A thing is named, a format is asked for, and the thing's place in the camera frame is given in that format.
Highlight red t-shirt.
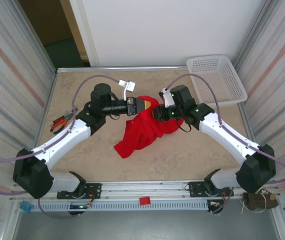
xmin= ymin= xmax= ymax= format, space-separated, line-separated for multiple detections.
xmin=113 ymin=94 xmax=185 ymax=160

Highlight aluminium table edge bar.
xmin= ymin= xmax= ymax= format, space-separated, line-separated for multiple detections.
xmin=55 ymin=65 xmax=192 ymax=74

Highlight white perforated plastic basket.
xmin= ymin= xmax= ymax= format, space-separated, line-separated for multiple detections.
xmin=186 ymin=54 xmax=248 ymax=108

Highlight blue tape piece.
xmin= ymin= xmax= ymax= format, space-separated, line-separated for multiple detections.
xmin=19 ymin=201 xmax=33 ymax=213

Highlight orange-handled pliers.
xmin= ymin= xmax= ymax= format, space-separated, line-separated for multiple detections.
xmin=50 ymin=106 xmax=78 ymax=134

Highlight white door frame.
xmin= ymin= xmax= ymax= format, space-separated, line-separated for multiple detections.
xmin=68 ymin=0 xmax=101 ymax=68

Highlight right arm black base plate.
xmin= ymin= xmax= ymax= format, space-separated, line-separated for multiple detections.
xmin=187 ymin=181 xmax=234 ymax=199

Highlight aluminium mounting rail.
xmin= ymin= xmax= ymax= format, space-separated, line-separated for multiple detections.
xmin=8 ymin=178 xmax=278 ymax=201

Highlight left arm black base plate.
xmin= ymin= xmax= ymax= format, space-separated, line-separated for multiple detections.
xmin=56 ymin=182 xmax=102 ymax=200

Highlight slotted grey cable duct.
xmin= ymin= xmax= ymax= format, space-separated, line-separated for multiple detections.
xmin=29 ymin=201 xmax=210 ymax=212

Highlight brown cloth pouch with string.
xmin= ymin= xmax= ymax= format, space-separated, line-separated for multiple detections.
xmin=241 ymin=186 xmax=280 ymax=214

